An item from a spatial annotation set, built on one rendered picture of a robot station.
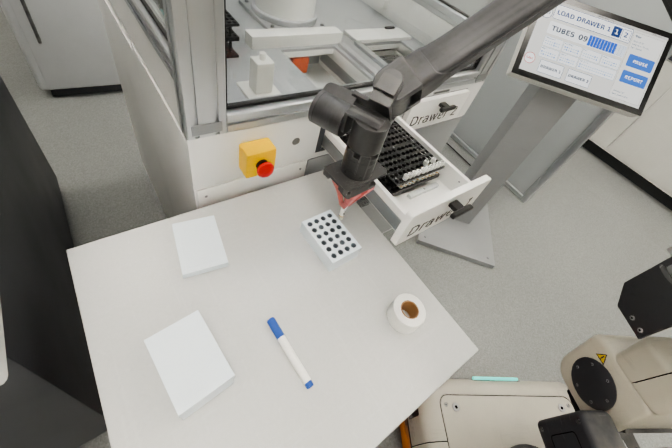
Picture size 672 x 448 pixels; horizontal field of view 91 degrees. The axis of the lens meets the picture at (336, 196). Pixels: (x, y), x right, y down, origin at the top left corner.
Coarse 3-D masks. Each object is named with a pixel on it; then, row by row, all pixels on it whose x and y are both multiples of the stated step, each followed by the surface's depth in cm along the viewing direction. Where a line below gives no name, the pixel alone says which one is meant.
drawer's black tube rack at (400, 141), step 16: (400, 128) 92; (384, 144) 85; (400, 144) 87; (416, 144) 89; (384, 160) 81; (400, 160) 82; (416, 160) 84; (400, 176) 78; (432, 176) 86; (400, 192) 80
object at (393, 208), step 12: (396, 120) 97; (408, 132) 95; (324, 144) 88; (336, 144) 84; (336, 156) 85; (444, 168) 88; (456, 168) 86; (432, 180) 90; (444, 180) 90; (456, 180) 86; (468, 180) 84; (372, 192) 77; (384, 192) 74; (408, 192) 85; (432, 192) 87; (444, 192) 88; (372, 204) 79; (384, 204) 75; (396, 204) 72; (408, 204) 82; (420, 204) 83; (384, 216) 76; (396, 216) 73; (396, 228) 74
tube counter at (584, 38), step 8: (584, 32) 122; (576, 40) 122; (584, 40) 122; (592, 40) 122; (600, 40) 122; (608, 40) 122; (600, 48) 122; (608, 48) 122; (616, 48) 122; (624, 48) 122
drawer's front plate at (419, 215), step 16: (448, 192) 74; (464, 192) 75; (480, 192) 85; (416, 208) 68; (432, 208) 70; (448, 208) 78; (400, 224) 70; (416, 224) 72; (432, 224) 80; (400, 240) 73
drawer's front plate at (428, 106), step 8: (432, 96) 103; (440, 96) 104; (448, 96) 106; (456, 96) 109; (464, 96) 112; (424, 104) 101; (432, 104) 104; (448, 104) 110; (456, 104) 113; (408, 112) 100; (416, 112) 102; (424, 112) 104; (432, 112) 107; (440, 112) 111; (448, 112) 114; (456, 112) 118; (408, 120) 102; (416, 120) 105; (424, 120) 108; (432, 120) 111; (440, 120) 115; (416, 128) 109
